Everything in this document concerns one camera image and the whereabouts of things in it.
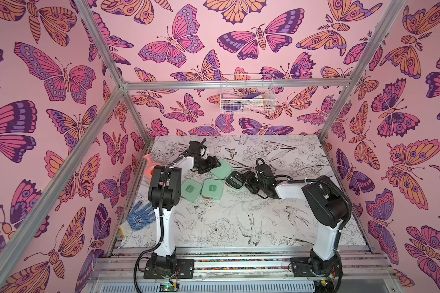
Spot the green nail clipper case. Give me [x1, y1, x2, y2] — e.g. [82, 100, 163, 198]
[181, 179, 202, 203]

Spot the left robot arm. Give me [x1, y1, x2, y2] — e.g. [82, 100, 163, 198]
[148, 139, 221, 267]

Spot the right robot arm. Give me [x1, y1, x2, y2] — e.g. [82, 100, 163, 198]
[243, 158, 352, 262]

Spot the pink watering can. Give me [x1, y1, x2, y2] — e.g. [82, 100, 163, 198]
[144, 153, 159, 181]

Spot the blue dotted work glove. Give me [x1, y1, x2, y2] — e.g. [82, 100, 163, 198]
[119, 201, 156, 238]

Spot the green circuit board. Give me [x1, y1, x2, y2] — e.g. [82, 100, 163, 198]
[159, 283, 179, 293]

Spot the white wire wall basket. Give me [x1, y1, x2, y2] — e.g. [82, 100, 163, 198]
[218, 73, 277, 115]

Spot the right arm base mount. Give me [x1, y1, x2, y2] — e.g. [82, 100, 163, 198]
[289, 256, 343, 278]

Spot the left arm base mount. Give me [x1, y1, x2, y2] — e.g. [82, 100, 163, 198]
[144, 259, 194, 280]

